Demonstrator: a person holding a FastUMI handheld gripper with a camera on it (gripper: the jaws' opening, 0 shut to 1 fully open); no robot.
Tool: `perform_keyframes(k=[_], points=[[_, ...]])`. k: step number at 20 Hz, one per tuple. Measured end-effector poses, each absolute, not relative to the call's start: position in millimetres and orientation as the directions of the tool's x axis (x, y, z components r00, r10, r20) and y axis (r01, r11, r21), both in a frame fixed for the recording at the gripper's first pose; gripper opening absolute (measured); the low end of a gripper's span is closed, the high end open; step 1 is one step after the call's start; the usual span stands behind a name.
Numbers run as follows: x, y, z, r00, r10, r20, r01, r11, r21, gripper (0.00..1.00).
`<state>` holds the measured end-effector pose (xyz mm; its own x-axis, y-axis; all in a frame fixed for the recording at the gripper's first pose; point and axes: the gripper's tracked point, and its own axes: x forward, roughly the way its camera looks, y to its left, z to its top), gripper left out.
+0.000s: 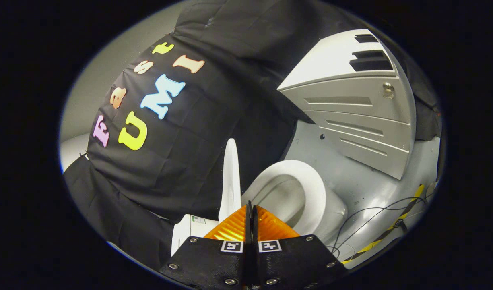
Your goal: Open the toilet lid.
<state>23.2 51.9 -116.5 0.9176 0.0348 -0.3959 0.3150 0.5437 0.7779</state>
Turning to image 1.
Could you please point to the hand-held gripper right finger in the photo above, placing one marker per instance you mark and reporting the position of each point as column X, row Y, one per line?
column 294, row 262

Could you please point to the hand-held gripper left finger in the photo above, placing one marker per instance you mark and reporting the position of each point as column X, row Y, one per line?
column 206, row 262

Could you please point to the white toilet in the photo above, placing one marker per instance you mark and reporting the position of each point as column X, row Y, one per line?
column 337, row 213

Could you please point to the white toilet seat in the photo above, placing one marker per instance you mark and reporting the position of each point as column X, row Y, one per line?
column 312, row 181

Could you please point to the black backdrop cloth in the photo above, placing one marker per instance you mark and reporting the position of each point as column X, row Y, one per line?
column 190, row 161

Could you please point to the yellow black striped tape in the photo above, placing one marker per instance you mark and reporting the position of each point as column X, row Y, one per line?
column 411, row 201

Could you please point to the white cabinet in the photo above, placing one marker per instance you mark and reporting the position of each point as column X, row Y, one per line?
column 351, row 117

